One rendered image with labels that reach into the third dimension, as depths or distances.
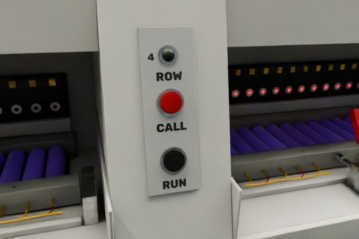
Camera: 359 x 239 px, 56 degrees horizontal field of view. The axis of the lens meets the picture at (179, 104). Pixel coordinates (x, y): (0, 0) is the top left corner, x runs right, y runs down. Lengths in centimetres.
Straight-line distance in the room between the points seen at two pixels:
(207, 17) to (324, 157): 22
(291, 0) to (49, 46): 19
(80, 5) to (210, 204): 17
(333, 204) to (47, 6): 30
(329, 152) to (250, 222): 14
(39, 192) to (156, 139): 13
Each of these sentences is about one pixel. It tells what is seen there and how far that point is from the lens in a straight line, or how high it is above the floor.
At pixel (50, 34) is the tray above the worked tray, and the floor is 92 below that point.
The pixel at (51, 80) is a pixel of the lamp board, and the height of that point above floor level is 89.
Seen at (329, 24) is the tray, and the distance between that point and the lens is 32.
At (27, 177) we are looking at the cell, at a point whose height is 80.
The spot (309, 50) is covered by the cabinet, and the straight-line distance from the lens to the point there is 55.
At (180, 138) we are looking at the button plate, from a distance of 25.
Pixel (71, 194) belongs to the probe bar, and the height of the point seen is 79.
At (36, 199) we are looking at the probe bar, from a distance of 33.
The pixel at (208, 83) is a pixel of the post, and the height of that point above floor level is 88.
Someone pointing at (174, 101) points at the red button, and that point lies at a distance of 24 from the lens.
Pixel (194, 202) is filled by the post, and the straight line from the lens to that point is 27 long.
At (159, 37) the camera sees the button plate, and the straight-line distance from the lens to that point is 24.
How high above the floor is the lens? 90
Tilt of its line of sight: 6 degrees down
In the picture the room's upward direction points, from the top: 3 degrees counter-clockwise
